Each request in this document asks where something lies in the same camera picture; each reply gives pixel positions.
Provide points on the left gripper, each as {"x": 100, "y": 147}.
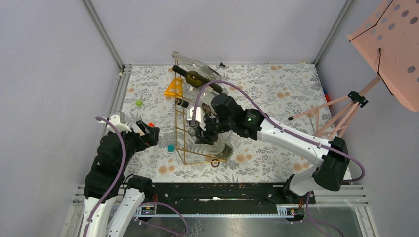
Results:
{"x": 150, "y": 137}

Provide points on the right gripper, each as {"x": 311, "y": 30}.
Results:
{"x": 202, "y": 133}

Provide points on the dark green wine bottle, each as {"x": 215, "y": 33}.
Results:
{"x": 200, "y": 77}

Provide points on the clear bottle dark green label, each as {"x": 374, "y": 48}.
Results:
{"x": 217, "y": 145}

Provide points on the clear whisky bottle black cap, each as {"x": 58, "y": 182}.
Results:
{"x": 185, "y": 104}

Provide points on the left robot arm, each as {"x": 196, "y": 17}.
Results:
{"x": 103, "y": 182}

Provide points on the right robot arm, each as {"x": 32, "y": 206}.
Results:
{"x": 327, "y": 157}

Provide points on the clear top wine bottle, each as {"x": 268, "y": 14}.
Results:
{"x": 197, "y": 66}

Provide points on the floral table mat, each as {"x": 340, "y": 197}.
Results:
{"x": 266, "y": 146}

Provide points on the orange triangle ruler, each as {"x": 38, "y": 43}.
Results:
{"x": 175, "y": 88}

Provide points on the pink music stand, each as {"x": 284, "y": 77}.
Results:
{"x": 389, "y": 42}

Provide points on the gold wire wine rack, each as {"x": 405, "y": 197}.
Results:
{"x": 185, "y": 145}

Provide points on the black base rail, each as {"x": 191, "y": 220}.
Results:
{"x": 221, "y": 198}

